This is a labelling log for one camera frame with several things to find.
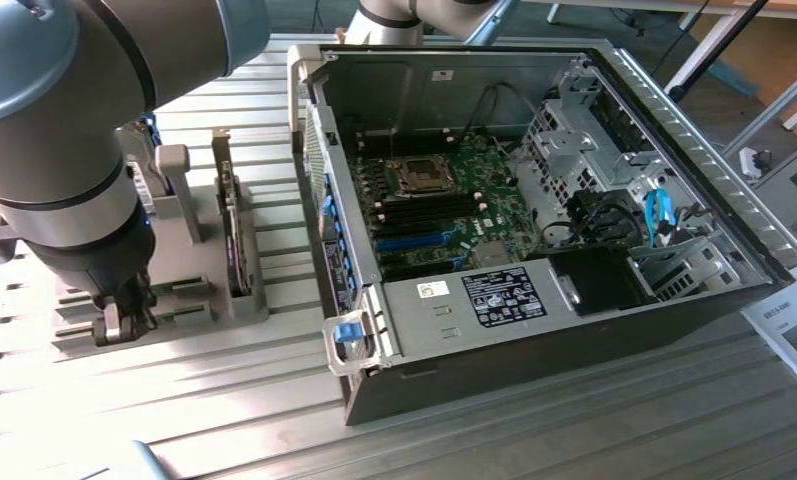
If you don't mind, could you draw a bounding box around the metal disk bay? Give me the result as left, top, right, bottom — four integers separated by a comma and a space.
521, 95, 641, 203

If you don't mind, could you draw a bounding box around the blue grey object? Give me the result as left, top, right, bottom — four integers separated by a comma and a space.
0, 438, 168, 480

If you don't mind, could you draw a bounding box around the grey case handle blue latch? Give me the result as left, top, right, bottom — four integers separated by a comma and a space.
322, 308, 381, 377

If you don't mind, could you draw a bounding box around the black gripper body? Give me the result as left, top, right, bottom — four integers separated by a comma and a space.
36, 230, 157, 307

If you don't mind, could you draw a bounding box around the green motherboard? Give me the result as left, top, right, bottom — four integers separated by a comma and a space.
346, 133, 548, 282

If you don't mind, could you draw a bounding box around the black wire bundle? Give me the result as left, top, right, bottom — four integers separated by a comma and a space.
541, 191, 643, 249

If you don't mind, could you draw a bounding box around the grey power supply unit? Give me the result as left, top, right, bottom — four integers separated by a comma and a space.
374, 258, 568, 365

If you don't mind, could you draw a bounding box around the black tripod pole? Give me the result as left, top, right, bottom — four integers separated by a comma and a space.
663, 0, 776, 102

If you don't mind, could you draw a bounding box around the green RAM stick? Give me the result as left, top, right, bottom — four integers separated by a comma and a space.
153, 277, 213, 297
156, 302, 214, 324

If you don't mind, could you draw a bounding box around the CPU socket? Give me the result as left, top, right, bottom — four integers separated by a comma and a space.
384, 156, 456, 197

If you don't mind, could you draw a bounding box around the silver chipset heatsink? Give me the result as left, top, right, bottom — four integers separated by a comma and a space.
469, 243, 515, 268

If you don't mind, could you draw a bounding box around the graphics card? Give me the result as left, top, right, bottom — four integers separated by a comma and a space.
210, 128, 261, 302

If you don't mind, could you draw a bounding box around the printed paper sheet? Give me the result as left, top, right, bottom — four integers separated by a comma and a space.
740, 263, 797, 397

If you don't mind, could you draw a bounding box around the grey parts rack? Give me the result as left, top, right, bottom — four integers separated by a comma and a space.
50, 143, 272, 357

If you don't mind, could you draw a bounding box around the silver hard disk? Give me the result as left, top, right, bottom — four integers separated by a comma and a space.
113, 121, 158, 214

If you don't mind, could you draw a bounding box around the black open PC case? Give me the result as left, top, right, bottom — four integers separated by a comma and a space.
286, 43, 797, 427

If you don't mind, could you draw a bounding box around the white power strip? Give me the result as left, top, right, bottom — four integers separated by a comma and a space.
737, 145, 775, 177

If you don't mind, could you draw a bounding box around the blue expansion slot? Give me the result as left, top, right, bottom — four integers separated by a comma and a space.
374, 233, 442, 253

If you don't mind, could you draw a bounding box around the long black wire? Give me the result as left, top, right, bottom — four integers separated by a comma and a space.
461, 81, 541, 147

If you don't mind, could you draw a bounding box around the grey computer box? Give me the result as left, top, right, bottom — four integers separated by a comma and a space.
749, 141, 797, 238

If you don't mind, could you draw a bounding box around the black expansion slot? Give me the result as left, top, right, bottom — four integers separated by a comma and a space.
378, 253, 461, 274

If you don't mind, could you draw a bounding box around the black RAM slot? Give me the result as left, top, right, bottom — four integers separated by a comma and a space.
378, 191, 481, 212
378, 201, 488, 225

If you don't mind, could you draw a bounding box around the blue wire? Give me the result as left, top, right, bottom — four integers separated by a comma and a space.
643, 188, 676, 248

